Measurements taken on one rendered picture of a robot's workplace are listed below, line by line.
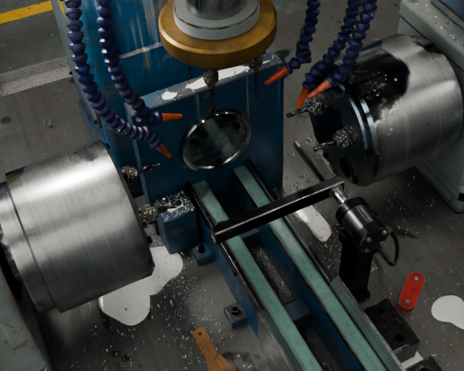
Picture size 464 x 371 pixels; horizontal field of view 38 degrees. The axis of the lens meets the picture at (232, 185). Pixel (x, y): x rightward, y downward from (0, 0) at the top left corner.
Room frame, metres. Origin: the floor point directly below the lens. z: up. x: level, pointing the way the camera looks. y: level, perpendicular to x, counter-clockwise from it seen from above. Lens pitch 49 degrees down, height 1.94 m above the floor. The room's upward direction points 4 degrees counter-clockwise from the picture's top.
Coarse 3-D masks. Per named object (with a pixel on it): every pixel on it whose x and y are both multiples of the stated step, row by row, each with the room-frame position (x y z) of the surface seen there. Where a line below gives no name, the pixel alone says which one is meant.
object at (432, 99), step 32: (384, 64) 0.93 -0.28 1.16; (416, 64) 0.93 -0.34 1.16; (448, 64) 0.95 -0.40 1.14; (320, 96) 0.96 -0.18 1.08; (352, 96) 0.88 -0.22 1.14; (384, 96) 0.87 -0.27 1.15; (416, 96) 0.88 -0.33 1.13; (448, 96) 0.89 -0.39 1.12; (320, 128) 0.96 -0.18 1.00; (352, 128) 0.87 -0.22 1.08; (384, 128) 0.83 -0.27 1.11; (416, 128) 0.84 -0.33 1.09; (448, 128) 0.86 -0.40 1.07; (352, 160) 0.86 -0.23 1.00; (384, 160) 0.81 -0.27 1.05; (416, 160) 0.84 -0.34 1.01
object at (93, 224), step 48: (96, 144) 0.80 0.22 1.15; (0, 192) 0.71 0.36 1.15; (48, 192) 0.69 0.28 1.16; (96, 192) 0.69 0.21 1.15; (0, 240) 0.66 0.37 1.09; (48, 240) 0.62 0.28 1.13; (96, 240) 0.63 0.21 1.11; (144, 240) 0.65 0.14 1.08; (48, 288) 0.58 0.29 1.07; (96, 288) 0.60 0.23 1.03
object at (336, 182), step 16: (336, 176) 0.80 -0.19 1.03; (304, 192) 0.77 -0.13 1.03; (320, 192) 0.77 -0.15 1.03; (256, 208) 0.74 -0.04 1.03; (272, 208) 0.74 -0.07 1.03; (288, 208) 0.74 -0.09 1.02; (224, 224) 0.71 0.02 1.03; (240, 224) 0.71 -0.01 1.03; (256, 224) 0.72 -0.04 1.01; (224, 240) 0.70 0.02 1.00
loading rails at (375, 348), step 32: (192, 192) 0.87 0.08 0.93; (256, 192) 0.87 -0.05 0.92; (288, 224) 0.78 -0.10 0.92; (224, 256) 0.74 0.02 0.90; (288, 256) 0.72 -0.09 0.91; (256, 288) 0.65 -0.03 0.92; (288, 288) 0.72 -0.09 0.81; (320, 288) 0.64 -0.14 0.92; (256, 320) 0.62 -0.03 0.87; (288, 320) 0.58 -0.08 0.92; (320, 320) 0.61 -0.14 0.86; (352, 320) 0.57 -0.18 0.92; (288, 352) 0.52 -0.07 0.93; (352, 352) 0.52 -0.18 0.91; (384, 352) 0.50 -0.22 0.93
